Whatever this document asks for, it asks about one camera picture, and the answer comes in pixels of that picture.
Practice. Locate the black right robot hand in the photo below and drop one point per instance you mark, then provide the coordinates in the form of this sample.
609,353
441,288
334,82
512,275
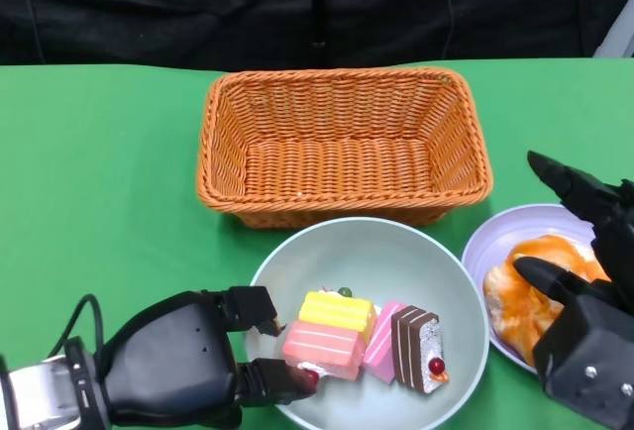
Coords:
589,341

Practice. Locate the lilac plate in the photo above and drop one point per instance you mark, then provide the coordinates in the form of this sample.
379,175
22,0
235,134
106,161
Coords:
505,232

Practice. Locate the orange wicker basket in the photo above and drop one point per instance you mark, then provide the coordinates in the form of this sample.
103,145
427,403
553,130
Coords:
337,162

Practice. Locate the pink cake slice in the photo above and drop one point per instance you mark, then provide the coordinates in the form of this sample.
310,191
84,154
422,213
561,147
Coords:
384,341

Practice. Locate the salmon pink layered cake block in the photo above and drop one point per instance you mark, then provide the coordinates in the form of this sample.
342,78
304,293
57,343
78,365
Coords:
322,348

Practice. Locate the orange glazed bread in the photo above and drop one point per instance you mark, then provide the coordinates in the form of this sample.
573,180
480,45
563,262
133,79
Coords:
515,296

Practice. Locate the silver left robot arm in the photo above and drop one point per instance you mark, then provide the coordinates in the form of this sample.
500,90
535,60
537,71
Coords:
39,390

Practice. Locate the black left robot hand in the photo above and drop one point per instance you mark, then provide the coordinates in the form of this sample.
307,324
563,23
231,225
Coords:
168,360

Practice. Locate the pale green bowl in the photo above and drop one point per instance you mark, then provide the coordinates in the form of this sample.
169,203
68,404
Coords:
366,256

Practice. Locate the chocolate layered cake slice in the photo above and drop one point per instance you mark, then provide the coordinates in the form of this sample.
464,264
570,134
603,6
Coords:
413,351

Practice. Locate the yellow layered cake block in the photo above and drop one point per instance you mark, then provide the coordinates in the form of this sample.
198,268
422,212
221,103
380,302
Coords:
337,313

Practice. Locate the white frame leg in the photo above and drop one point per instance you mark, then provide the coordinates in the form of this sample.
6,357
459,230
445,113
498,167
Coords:
616,33

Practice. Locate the black backdrop curtain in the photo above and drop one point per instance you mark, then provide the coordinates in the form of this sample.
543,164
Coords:
198,4

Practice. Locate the green tablecloth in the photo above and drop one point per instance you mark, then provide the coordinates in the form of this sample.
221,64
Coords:
99,177

